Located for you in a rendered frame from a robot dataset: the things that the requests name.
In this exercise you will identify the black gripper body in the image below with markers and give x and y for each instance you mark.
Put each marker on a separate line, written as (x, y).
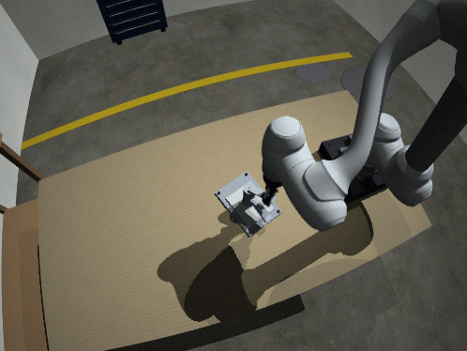
(271, 184)

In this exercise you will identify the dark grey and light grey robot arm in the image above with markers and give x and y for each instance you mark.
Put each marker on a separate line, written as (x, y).
(317, 189)

